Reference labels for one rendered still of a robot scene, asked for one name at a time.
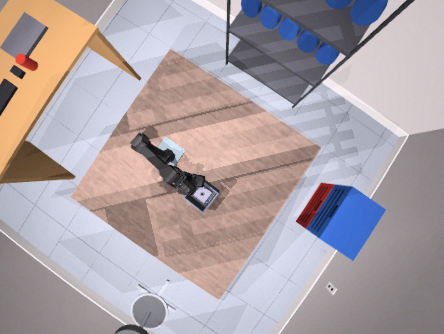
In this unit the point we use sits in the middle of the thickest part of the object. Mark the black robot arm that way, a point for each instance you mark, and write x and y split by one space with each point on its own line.
160 159

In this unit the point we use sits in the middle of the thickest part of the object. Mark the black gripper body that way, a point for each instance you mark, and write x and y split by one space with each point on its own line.
198 180

